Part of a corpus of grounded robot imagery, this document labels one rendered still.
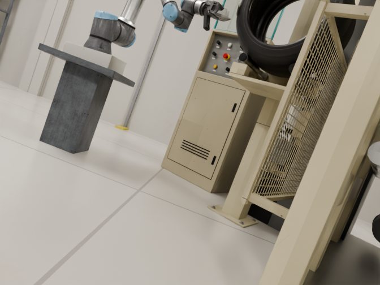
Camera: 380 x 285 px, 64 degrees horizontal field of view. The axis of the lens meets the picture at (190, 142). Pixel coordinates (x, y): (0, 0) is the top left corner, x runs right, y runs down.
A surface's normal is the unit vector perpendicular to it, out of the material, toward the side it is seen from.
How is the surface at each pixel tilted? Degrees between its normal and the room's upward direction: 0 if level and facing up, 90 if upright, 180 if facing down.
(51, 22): 90
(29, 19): 90
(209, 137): 90
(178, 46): 90
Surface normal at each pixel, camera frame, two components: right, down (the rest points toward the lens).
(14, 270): 0.36, -0.93
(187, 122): -0.53, -0.13
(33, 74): -0.07, 0.06
